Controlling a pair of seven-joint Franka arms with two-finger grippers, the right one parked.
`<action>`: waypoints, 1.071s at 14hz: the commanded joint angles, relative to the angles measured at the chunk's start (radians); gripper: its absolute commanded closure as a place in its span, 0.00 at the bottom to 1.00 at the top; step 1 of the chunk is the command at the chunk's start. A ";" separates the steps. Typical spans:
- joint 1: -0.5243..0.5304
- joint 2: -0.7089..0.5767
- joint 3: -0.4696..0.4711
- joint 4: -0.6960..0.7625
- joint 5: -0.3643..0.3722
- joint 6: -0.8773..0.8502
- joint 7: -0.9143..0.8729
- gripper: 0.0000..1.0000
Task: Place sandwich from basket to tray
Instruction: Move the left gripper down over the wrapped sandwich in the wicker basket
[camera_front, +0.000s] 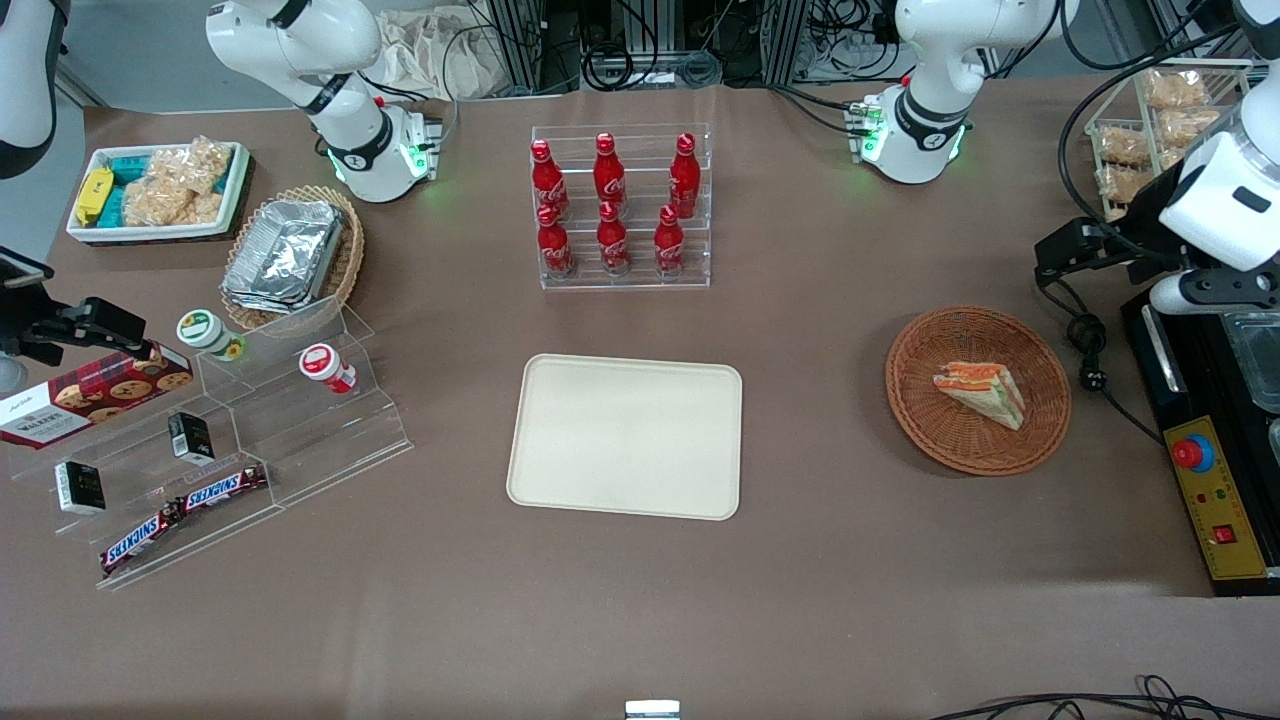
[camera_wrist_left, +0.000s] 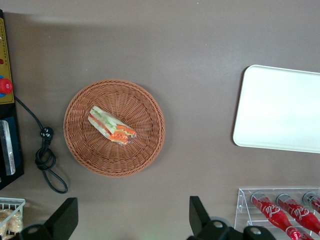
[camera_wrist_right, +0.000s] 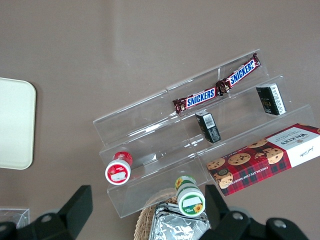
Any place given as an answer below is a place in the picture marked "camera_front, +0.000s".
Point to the cream plastic tray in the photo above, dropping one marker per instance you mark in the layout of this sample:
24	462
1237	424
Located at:
625	435

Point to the Snickers bar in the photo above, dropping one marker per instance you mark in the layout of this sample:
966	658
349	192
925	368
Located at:
140	538
225	488

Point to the red lid jar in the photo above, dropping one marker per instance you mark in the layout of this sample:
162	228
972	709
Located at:
325	366

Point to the round brown wicker basket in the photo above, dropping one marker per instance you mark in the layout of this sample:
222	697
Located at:
960	440

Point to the small black box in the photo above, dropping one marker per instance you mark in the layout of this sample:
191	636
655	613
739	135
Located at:
190	438
80	488

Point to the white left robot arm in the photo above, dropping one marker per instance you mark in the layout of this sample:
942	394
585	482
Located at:
930	110

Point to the foil container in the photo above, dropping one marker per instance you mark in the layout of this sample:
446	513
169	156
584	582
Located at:
285	255

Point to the clear acrylic stepped shelf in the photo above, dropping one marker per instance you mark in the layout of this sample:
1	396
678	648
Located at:
300	440

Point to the green lid jar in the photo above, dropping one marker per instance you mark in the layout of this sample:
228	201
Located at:
208	334

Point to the white rectangular snack bin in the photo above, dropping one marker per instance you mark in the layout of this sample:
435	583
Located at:
160	232

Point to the teal snack packet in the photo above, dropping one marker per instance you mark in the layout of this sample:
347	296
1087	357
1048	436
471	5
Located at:
125	190

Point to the yellow snack packet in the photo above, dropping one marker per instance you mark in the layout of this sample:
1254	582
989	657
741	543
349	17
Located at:
94	195

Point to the clear acrylic bottle rack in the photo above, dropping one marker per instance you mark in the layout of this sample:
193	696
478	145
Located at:
620	282

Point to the triangular sandwich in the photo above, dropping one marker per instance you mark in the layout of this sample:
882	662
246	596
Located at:
985	392

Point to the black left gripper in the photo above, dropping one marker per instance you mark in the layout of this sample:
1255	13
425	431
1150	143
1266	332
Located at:
1140	243

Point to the beige crumpled cloth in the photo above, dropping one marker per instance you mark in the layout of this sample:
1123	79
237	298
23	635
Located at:
440	55

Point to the clear bag of rice crackers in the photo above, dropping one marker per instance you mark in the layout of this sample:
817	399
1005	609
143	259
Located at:
180	185

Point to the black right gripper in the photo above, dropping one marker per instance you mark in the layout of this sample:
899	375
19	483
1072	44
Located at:
22	330

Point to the oval wicker basket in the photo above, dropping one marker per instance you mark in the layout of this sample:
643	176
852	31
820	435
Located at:
350	250

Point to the bagged pastry snack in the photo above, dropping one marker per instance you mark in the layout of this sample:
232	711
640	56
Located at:
1188	127
1122	146
1122	185
1175	90

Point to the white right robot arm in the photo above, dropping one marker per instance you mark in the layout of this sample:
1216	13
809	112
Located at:
350	130

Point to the red cola bottle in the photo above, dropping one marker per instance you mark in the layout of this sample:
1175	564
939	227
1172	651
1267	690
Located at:
555	245
548	180
684	175
612	242
609	172
669	243

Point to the red tartan cookie box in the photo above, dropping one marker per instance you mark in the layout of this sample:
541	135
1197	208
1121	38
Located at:
90	398

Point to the black machine with yellow panel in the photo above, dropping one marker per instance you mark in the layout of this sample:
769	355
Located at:
1215	500

